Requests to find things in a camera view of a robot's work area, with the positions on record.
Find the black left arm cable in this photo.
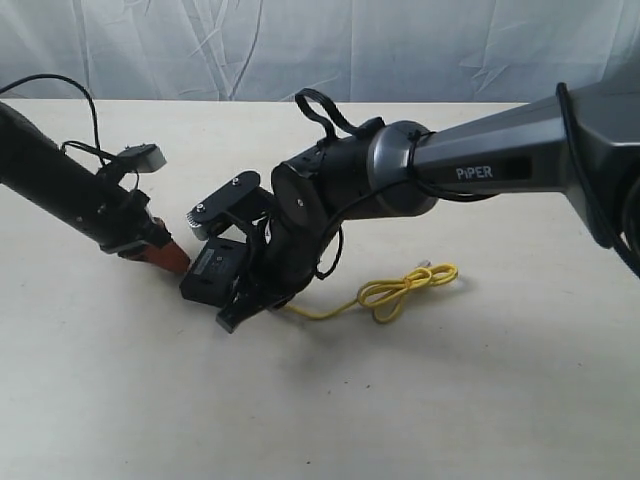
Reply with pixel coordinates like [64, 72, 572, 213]
[0, 73, 151, 201]

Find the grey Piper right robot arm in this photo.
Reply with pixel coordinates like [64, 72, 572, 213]
[217, 81, 639, 331]

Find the yellow cable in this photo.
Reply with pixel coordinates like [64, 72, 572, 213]
[282, 258, 466, 324]

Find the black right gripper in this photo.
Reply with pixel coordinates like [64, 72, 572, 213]
[216, 219, 344, 333]

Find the white backdrop cloth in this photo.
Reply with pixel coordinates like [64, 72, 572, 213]
[1, 1, 639, 102]

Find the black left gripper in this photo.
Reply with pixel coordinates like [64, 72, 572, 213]
[74, 189, 190, 274]

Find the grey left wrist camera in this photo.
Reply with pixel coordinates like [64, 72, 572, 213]
[116, 144, 167, 174]

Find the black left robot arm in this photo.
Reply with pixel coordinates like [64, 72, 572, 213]
[1, 104, 190, 274]

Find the small black box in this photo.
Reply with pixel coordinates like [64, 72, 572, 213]
[179, 237, 248, 308]

